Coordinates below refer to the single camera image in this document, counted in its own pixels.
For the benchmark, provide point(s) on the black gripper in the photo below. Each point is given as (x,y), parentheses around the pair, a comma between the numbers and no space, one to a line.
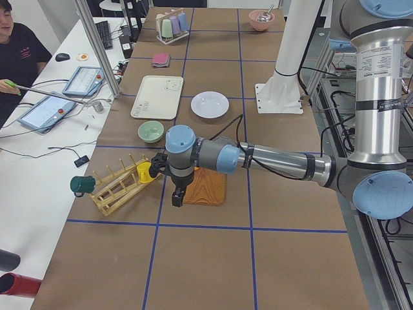
(179,183)

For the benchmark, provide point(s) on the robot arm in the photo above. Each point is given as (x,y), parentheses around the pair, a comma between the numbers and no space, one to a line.
(373,178)

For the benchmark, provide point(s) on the cream bear tray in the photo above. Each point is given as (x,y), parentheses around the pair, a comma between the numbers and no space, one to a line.
(158,98)

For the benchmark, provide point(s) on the wooden cutting board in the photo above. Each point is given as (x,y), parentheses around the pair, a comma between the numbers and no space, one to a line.
(208,188)

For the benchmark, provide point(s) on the yellow mug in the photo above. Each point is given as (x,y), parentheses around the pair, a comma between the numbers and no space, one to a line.
(143,172)

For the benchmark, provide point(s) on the wooden mug rack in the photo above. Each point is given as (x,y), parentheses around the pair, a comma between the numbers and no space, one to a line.
(118,187)

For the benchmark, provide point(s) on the green bowl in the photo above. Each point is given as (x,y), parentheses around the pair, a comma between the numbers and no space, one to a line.
(151,131)

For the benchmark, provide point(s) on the dark green mug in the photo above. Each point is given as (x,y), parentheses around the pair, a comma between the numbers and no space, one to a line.
(80,185)

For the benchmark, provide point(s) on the white plate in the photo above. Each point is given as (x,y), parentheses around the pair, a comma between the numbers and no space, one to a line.
(209,104)

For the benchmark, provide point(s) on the small black device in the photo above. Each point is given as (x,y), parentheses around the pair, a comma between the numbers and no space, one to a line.
(81,161)

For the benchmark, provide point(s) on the reacher grabber stick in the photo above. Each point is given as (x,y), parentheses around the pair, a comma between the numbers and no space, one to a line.
(96,104)

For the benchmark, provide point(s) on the pink grey cloth stack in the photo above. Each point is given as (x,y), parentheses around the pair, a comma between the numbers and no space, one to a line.
(161,60)

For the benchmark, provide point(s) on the far blue tablet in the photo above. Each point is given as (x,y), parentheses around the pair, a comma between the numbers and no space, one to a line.
(84,82)

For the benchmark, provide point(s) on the blue tablet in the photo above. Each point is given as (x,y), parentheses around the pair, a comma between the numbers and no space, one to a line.
(46,113)
(84,82)

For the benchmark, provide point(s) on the near blue tablet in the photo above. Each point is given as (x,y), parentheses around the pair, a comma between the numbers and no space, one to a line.
(46,113)

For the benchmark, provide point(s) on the green cup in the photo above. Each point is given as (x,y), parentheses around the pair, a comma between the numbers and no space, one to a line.
(166,30)

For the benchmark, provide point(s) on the round orange white object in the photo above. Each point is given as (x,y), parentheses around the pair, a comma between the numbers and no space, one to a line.
(82,57)

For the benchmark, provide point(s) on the purple cup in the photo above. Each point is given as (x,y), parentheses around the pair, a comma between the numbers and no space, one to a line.
(175,24)

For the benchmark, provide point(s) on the white cup rack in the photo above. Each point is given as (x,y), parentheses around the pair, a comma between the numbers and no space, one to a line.
(166,15)

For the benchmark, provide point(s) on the blue cup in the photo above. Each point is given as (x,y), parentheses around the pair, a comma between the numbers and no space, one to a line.
(183,21)

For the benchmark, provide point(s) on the dark grey tube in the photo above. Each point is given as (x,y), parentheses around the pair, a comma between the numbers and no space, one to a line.
(8,260)

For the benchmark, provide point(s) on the black computer mouse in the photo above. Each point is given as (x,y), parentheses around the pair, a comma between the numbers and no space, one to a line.
(62,57)

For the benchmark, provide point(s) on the black keyboard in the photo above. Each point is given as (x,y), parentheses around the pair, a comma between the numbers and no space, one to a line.
(103,30)

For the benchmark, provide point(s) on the red tube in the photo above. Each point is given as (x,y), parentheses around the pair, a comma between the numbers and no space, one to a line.
(18,285)

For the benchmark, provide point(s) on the pink bowl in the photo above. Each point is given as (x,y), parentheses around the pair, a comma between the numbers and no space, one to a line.
(256,25)

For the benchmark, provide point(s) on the metal spoon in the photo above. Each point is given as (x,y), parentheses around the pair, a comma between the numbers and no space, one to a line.
(265,16)

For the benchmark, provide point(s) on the person in black shirt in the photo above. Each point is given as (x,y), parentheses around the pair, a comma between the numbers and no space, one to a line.
(23,58)

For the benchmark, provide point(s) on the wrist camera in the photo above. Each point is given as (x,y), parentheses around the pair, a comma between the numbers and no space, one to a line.
(158,162)

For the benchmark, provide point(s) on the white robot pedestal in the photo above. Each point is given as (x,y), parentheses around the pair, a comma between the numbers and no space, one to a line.
(281,94)

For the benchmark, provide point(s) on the aluminium frame post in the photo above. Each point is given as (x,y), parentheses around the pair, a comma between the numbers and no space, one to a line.
(97,46)

